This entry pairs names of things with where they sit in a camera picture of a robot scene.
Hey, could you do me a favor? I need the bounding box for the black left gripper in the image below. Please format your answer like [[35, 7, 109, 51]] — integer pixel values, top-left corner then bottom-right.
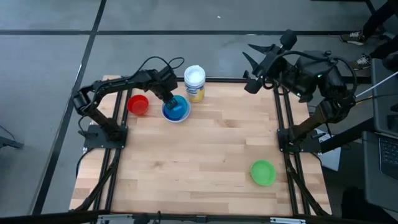
[[148, 77, 180, 110]]

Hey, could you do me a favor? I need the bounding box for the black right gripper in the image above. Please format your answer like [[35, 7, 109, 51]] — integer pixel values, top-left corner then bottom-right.
[[242, 44, 289, 78]]

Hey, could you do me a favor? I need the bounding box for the teal plastic bowl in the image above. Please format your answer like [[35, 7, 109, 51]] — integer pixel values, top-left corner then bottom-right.
[[166, 95, 189, 121]]

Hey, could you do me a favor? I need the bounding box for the white plastic bowl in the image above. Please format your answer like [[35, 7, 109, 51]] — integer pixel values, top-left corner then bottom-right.
[[160, 95, 192, 124]]

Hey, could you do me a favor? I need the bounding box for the white yellow wipes canister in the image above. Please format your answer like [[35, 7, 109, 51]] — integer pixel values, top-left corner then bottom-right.
[[183, 64, 206, 103]]

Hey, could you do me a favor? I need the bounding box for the red plastic bowl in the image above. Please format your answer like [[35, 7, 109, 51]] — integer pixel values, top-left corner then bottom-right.
[[126, 94, 150, 116]]

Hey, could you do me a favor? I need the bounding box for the person's shoe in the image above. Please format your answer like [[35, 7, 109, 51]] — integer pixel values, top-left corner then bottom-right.
[[339, 30, 367, 47], [350, 54, 373, 70]]

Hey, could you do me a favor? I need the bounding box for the green plastic bowl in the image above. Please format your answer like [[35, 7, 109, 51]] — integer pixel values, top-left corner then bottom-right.
[[250, 159, 277, 187]]

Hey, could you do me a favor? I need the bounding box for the person's leg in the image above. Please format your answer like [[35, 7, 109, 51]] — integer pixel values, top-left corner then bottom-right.
[[369, 35, 398, 72], [362, 0, 398, 40]]

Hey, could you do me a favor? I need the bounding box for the pale blue box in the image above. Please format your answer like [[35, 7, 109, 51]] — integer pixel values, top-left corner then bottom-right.
[[320, 146, 342, 172]]

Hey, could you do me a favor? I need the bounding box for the grey side desk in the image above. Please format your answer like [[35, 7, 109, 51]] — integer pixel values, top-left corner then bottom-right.
[[362, 57, 398, 218]]

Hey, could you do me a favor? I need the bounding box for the dark laptop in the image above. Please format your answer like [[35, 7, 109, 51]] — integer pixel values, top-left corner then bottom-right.
[[377, 135, 398, 181]]

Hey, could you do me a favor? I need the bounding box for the grey floor stand foot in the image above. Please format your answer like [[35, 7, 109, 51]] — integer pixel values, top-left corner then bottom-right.
[[0, 136, 25, 151]]

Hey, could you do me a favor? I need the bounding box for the black table edge bar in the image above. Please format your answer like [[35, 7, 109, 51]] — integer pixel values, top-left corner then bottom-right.
[[0, 210, 398, 224]]

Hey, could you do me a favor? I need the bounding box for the black rounded object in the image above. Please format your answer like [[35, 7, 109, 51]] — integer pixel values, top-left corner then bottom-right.
[[341, 185, 374, 222]]

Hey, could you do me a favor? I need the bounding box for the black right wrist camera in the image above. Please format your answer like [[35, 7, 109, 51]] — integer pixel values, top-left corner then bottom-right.
[[243, 77, 262, 95]]

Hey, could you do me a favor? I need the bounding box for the black aluminium table frame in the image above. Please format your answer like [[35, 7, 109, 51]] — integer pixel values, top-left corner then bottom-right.
[[71, 68, 332, 218]]

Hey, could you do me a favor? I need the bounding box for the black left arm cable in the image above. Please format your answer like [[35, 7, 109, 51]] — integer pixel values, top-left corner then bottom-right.
[[135, 55, 185, 75]]

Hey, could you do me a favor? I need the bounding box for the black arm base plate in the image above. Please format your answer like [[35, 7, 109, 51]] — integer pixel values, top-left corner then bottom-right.
[[277, 127, 323, 153], [83, 124, 129, 149]]

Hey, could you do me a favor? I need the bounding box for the white cable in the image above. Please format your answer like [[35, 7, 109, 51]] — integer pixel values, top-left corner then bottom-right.
[[356, 72, 398, 98]]

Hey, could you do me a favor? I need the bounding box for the silver metal bracket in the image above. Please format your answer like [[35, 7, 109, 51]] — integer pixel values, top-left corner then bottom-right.
[[269, 217, 307, 224], [97, 213, 133, 224]]

